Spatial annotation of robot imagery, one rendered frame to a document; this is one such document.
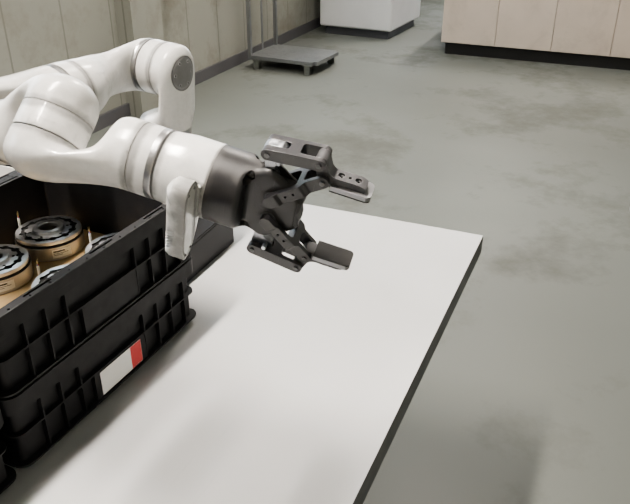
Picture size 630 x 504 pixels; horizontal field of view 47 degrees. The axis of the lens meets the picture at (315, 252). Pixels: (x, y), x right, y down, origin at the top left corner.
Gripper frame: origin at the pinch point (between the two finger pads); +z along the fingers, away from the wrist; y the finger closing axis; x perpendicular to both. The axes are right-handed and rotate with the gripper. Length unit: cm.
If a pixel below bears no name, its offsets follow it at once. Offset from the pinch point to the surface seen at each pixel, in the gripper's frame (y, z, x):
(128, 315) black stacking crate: 37.1, -27.4, -7.2
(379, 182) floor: 180, -3, -224
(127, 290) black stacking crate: 34.2, -28.5, -9.2
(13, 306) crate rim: 22.0, -34.4, 6.8
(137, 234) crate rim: 27.8, -29.2, -14.1
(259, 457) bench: 38.9, -3.1, 5.5
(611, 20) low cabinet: 186, 118, -489
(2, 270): 37, -47, -7
